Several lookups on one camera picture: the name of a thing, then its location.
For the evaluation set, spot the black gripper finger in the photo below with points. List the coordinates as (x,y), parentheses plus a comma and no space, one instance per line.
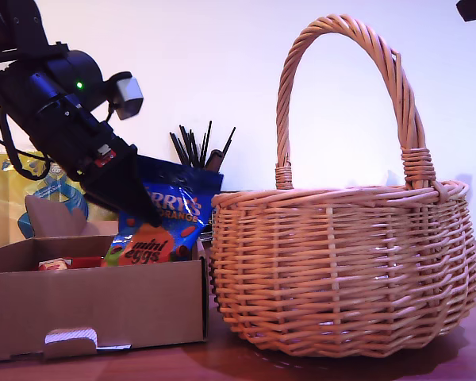
(129,174)
(107,194)

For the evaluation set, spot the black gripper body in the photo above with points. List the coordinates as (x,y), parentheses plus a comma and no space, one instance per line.
(83,155)

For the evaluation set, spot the brown cardboard box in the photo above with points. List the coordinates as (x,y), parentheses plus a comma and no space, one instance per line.
(103,301)

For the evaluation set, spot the black chopstick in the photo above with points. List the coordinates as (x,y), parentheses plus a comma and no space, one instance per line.
(177,148)
(187,145)
(229,139)
(206,143)

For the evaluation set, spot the white pack with red print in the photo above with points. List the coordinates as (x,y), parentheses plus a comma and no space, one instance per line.
(53,265)

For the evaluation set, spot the white paper slip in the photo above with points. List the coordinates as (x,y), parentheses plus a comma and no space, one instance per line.
(115,347)

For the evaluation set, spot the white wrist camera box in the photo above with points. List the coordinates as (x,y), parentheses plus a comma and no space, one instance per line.
(129,93)

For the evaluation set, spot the yellow kitchen towel pack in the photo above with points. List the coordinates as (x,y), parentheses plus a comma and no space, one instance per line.
(0,198)

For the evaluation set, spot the red mini eggs bag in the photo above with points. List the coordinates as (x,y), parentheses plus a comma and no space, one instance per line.
(87,262)

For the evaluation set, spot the blue Terry's mini eggs bag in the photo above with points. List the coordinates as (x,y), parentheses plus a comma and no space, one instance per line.
(170,206)

